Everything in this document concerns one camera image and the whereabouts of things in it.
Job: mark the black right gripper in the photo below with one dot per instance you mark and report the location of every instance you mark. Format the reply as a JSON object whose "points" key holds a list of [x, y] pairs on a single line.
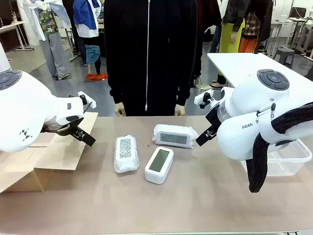
{"points": [[212, 115]]}

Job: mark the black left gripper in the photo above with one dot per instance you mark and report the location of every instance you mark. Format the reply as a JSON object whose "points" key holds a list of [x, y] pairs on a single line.
{"points": [[66, 127]]}

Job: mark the bubble-wrapped white clock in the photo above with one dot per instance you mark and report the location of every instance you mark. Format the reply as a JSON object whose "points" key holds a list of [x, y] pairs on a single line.
{"points": [[126, 153], [173, 137]]}

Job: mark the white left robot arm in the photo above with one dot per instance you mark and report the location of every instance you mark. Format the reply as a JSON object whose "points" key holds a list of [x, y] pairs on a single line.
{"points": [[24, 110]]}

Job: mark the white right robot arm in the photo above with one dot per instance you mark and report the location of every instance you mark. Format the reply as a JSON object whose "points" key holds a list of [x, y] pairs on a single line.
{"points": [[244, 110]]}

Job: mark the unwrapped white digital clock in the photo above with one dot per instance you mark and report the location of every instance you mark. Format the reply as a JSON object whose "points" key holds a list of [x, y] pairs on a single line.
{"points": [[159, 162]]}

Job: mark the person's left hand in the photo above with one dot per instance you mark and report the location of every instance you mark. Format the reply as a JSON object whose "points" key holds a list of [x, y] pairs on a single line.
{"points": [[180, 110]]}

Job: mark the person's right hand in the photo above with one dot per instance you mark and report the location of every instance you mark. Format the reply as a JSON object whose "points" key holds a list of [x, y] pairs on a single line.
{"points": [[120, 109]]}

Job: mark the open cardboard box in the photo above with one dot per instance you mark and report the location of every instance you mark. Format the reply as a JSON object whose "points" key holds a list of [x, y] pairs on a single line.
{"points": [[61, 151]]}

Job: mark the orange cloth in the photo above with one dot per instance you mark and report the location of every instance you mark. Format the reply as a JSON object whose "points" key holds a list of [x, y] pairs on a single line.
{"points": [[96, 76]]}

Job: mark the clear plastic container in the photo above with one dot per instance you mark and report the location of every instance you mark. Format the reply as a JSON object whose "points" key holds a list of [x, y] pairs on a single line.
{"points": [[288, 159]]}

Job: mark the person in yellow apron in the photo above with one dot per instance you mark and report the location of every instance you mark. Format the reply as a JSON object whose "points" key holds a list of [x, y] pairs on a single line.
{"points": [[230, 36]]}

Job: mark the person in black hoodie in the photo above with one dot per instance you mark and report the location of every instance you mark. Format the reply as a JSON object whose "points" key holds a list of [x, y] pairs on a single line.
{"points": [[149, 49]]}

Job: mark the mannequin with plaid shirt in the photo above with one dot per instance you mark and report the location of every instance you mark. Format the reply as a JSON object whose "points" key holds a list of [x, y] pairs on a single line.
{"points": [[249, 34]]}

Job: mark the gray metal stool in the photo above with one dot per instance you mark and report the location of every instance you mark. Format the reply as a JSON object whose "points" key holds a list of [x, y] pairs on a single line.
{"points": [[283, 52]]}

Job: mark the person in dark red top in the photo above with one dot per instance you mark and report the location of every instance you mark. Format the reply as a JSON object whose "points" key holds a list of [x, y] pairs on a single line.
{"points": [[207, 19]]}

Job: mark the light wooden desk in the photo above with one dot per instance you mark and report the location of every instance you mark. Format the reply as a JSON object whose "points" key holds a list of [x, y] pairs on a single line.
{"points": [[12, 27]]}

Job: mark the gray office desk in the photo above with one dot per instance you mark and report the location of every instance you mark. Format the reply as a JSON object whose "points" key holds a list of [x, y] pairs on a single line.
{"points": [[283, 24]]}

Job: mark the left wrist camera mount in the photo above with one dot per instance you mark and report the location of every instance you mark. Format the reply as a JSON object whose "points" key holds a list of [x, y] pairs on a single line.
{"points": [[84, 99]]}

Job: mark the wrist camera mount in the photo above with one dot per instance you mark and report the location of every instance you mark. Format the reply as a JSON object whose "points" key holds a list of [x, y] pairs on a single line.
{"points": [[203, 98], [84, 99]]}

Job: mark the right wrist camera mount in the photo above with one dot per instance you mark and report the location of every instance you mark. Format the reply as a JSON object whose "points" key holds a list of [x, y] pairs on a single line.
{"points": [[203, 98]]}

